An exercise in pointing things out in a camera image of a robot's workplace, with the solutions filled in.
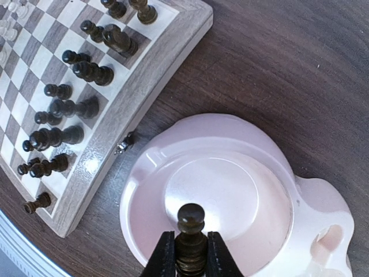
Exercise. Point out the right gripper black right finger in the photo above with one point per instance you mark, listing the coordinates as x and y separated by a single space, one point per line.
219 260

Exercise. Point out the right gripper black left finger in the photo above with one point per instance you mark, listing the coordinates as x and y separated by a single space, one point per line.
162 261

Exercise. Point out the dark chess piece fifteenth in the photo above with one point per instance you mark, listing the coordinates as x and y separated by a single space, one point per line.
191 244

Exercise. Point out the dark chess piece thirteenth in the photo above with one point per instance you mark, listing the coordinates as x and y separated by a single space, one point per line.
42 201

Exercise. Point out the dark chess piece eleventh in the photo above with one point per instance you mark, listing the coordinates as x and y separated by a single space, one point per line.
59 164

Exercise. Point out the dark chess piece twelfth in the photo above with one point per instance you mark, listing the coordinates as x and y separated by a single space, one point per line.
24 168

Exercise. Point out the dark tall chess piece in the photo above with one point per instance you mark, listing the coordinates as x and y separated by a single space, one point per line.
85 109

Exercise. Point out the dark pawn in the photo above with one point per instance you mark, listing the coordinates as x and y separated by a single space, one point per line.
115 8

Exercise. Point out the wooden chess board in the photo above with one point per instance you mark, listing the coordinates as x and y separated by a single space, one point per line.
34 59

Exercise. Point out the white chess pieces row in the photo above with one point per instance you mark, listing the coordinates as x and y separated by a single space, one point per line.
8 32

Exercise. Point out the pink plastic double bowl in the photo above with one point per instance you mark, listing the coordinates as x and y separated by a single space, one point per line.
273 222

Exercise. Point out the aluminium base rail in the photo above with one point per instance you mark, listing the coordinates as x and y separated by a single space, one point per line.
29 259

